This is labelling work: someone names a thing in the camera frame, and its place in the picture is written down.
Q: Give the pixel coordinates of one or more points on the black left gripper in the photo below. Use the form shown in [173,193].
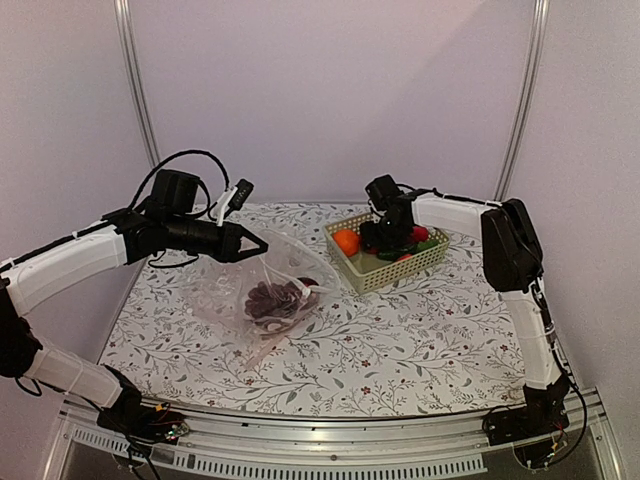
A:
[231,240]

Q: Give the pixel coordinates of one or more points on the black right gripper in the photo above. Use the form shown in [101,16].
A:
[370,238]

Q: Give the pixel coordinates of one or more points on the clear white-dotted zip bag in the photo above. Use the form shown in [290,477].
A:
[290,256]

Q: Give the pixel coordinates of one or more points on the dark purple toy grapes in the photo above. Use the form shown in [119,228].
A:
[273,300]

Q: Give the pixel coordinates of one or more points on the clear pink-zipper zip bag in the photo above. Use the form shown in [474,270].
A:
[216,295]

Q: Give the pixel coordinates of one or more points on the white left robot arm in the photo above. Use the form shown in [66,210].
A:
[120,238]

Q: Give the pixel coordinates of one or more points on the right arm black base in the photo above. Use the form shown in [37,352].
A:
[540,423]

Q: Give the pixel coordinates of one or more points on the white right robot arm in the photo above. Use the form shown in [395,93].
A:
[511,261]

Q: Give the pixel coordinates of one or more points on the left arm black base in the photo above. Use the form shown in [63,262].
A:
[150,424]

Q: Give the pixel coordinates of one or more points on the dark green toy cucumber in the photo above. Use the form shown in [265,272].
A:
[394,254]

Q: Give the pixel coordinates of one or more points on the red toy tomato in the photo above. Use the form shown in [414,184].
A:
[419,234]

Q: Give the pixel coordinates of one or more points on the green toy vegetable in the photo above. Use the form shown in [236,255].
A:
[425,245]

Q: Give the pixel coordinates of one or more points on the orange toy fruit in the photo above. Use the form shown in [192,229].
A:
[348,241]

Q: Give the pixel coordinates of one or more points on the beige perforated plastic basket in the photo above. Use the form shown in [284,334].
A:
[366,272]

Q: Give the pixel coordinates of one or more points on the floral patterned table mat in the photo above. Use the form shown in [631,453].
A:
[441,341]

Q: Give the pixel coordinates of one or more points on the aluminium front rail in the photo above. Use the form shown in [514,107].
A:
[225,444]

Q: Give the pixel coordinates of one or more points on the left aluminium frame post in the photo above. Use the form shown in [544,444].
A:
[125,27]

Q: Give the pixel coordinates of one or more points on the aluminium frame post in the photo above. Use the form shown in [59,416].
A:
[125,27]
[528,85]

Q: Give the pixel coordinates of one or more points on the right aluminium frame post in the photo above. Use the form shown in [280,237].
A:
[528,85]

